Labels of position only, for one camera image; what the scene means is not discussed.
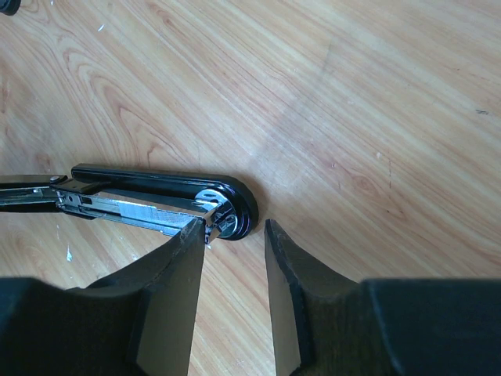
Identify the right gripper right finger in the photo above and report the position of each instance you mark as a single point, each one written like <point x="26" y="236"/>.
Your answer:
<point x="326" y="324"/>

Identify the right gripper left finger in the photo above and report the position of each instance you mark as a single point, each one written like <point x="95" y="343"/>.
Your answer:
<point x="136" y="321"/>

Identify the black stapler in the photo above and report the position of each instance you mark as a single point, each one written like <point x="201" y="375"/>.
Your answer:
<point x="9" y="7"/>
<point x="151" y="199"/>

